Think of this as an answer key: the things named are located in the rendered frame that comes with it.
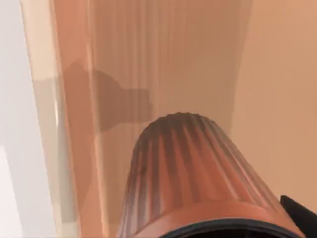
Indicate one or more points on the ribbed terracotta plant pot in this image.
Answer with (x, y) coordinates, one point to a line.
(188, 178)

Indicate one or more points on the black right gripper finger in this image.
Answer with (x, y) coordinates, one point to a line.
(301, 215)

